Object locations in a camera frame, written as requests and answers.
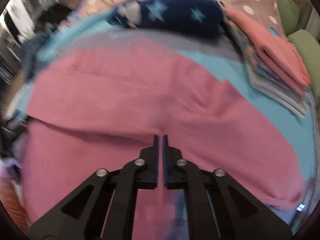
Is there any pink cloth garment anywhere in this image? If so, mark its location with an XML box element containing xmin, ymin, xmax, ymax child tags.
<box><xmin>22</xmin><ymin>45</ymin><xmax>305</xmax><ymax>225</ymax></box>

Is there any white folded garment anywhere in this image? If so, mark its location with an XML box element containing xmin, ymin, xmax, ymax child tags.
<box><xmin>249</xmin><ymin>77</ymin><xmax>307</xmax><ymax>119</ymax></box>

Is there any floral folded garment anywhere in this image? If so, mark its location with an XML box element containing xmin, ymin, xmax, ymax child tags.
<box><xmin>225</xmin><ymin>13</ymin><xmax>300</xmax><ymax>95</ymax></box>

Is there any turquoise and lilac bedspread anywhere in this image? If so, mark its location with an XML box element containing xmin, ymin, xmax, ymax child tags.
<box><xmin>1</xmin><ymin>10</ymin><xmax>316</xmax><ymax>231</ymax></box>

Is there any coral folded garment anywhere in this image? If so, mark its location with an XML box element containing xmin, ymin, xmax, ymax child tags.
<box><xmin>224</xmin><ymin>8</ymin><xmax>310</xmax><ymax>95</ymax></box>

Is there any green cushion near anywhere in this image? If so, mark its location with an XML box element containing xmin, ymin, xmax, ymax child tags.
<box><xmin>287</xmin><ymin>29</ymin><xmax>319</xmax><ymax>98</ymax></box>

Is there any green cushion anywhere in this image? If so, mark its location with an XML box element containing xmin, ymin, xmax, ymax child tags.
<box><xmin>287</xmin><ymin>29</ymin><xmax>319</xmax><ymax>98</ymax></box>
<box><xmin>276</xmin><ymin>0</ymin><xmax>300</xmax><ymax>36</ymax></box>

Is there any navy star patterned blanket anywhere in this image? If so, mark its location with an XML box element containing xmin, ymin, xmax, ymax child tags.
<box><xmin>106</xmin><ymin>0</ymin><xmax>224</xmax><ymax>38</ymax></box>

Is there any green cushion far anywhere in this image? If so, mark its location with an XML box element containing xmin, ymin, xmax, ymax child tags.
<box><xmin>276</xmin><ymin>0</ymin><xmax>300</xmax><ymax>36</ymax></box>

